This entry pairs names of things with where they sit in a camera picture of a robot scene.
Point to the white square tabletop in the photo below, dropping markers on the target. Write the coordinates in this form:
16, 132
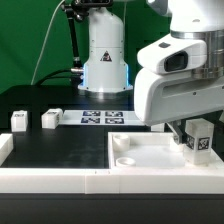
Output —
146, 150

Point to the white U-shaped fence wall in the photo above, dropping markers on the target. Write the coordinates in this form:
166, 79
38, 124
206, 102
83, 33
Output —
194, 179

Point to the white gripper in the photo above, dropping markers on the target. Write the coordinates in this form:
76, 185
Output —
167, 98

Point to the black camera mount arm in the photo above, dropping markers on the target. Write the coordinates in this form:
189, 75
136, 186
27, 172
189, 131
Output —
77, 11

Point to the white sheet with AprilTags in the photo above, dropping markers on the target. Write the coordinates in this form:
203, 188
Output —
100, 117

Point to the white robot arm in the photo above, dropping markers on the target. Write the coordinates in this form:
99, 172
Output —
105, 72

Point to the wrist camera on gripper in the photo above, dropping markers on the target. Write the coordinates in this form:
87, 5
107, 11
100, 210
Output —
169, 55

